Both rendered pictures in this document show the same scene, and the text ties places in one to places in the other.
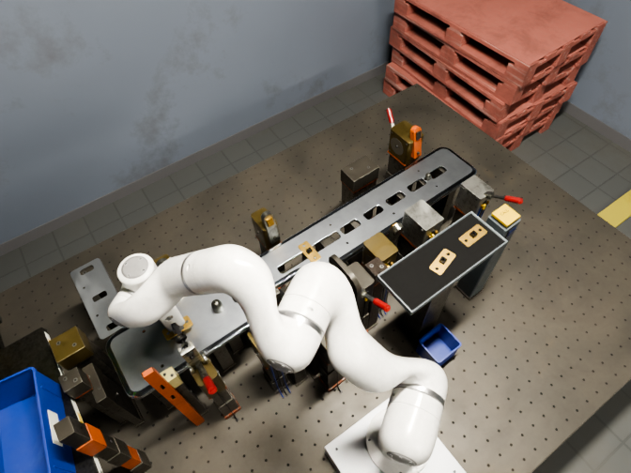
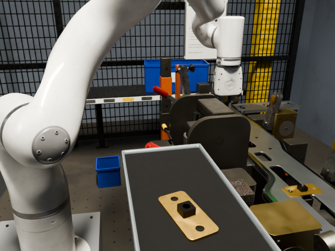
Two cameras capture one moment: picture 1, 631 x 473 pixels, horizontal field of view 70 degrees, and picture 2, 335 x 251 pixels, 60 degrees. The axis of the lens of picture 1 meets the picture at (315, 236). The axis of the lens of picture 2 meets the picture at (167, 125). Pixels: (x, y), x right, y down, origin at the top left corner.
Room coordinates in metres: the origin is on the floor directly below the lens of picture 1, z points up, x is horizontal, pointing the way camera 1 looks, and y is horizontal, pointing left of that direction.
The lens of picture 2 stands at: (0.72, -0.62, 1.38)
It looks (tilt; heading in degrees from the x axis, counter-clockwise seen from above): 21 degrees down; 111
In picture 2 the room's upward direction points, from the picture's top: straight up
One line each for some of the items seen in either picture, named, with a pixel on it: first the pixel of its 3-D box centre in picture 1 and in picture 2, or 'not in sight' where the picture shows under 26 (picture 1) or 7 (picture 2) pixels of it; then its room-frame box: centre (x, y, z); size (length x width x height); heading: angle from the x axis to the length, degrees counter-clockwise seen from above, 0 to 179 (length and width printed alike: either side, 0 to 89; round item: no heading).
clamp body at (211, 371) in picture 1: (219, 393); not in sight; (0.40, 0.32, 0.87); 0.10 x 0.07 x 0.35; 33
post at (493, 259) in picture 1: (484, 257); not in sight; (0.79, -0.57, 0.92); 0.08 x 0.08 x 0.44; 33
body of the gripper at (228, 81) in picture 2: (163, 307); (227, 78); (0.55, 0.42, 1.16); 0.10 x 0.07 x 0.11; 33
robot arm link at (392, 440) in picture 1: (408, 426); (28, 149); (0.23, -0.19, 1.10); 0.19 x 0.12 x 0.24; 155
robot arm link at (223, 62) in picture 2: not in sight; (228, 61); (0.55, 0.42, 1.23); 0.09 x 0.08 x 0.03; 33
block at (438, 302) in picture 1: (428, 297); not in sight; (0.65, -0.35, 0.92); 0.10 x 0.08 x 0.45; 123
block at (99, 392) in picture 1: (115, 397); not in sight; (0.42, 0.64, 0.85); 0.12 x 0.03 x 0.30; 33
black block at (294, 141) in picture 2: not in sight; (292, 179); (0.81, 0.35, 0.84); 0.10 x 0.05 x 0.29; 33
